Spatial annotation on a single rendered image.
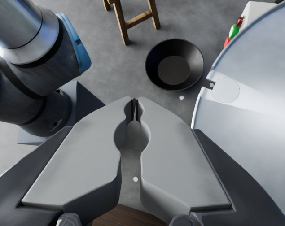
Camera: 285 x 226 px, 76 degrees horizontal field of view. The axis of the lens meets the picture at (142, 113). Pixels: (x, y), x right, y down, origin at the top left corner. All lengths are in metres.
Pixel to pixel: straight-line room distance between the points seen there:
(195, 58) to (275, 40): 0.85
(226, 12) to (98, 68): 0.80
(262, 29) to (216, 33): 0.99
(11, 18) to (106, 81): 0.80
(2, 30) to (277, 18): 0.32
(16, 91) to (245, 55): 0.37
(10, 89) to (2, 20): 0.14
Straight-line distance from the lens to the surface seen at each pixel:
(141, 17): 1.08
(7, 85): 0.41
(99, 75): 1.11
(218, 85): 0.16
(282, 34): 0.20
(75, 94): 0.58
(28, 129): 0.55
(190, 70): 1.04
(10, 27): 0.33
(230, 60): 0.18
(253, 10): 0.43
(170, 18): 1.23
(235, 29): 0.44
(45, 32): 0.35
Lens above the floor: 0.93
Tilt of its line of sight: 74 degrees down
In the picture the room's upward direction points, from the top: 30 degrees counter-clockwise
